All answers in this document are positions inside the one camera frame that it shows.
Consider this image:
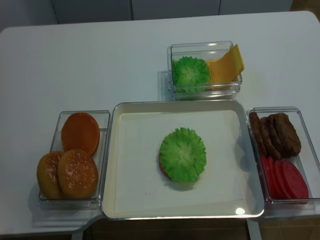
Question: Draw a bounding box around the red tomato slice front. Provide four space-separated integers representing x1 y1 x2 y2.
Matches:
280 159 309 200

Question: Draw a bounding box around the red tomato slice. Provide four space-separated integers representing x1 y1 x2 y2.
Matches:
272 160 291 200
260 154 277 199
280 159 309 200

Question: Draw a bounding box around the clear lettuce cheese container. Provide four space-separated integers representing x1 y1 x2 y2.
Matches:
167 41 242 100

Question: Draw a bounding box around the yellow cheese slice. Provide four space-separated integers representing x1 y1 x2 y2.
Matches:
206 44 245 84

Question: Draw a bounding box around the green lettuce on bun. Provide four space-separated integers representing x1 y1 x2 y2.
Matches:
159 127 207 184

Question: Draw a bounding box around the white metal tray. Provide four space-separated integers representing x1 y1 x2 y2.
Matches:
102 99 265 219

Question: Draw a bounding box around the bottom bun under lettuce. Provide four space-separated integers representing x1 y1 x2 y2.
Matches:
158 153 171 179

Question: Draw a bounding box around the green lettuce in container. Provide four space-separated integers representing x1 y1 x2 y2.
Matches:
172 56 211 93

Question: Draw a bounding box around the white paper liner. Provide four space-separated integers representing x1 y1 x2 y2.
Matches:
115 110 247 212

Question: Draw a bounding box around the smooth orange bun bottom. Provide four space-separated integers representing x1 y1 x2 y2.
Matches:
61 112 100 156

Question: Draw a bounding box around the brown meat patty back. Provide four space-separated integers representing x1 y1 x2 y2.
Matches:
248 112 267 156

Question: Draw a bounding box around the brown meat patty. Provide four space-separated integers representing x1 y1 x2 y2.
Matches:
259 117 282 160
274 113 302 157
248 112 267 156

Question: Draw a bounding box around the front sesame bun top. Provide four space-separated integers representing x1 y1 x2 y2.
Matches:
57 149 99 199

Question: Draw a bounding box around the sesame bun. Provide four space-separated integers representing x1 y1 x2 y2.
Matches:
36 151 64 200
57 149 99 199

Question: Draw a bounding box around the clear plastic bun container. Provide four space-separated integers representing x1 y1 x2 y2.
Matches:
38 110 111 210

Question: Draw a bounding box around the brown meat patty middle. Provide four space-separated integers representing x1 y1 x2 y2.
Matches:
259 117 282 160

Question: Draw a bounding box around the red tomato slice back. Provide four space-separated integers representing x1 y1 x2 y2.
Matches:
260 154 277 199

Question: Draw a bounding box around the left sesame bun top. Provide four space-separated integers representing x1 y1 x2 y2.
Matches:
36 151 64 200

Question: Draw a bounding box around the red tomato slice middle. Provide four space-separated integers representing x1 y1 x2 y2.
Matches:
272 160 291 200

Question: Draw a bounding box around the brown meat patty front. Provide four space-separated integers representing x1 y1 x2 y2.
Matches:
274 113 302 157

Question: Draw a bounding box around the clear patty tomato container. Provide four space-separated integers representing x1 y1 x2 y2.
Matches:
247 106 320 215

